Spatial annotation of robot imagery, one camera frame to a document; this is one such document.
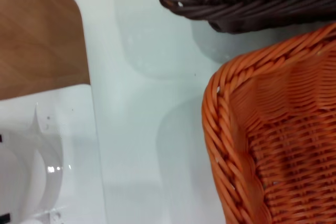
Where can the dark brown wicker basket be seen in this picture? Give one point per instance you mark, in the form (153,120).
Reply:
(236,1)

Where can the orange wicker basket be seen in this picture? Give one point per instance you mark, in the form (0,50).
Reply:
(283,142)

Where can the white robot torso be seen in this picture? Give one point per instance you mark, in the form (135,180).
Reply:
(18,171)

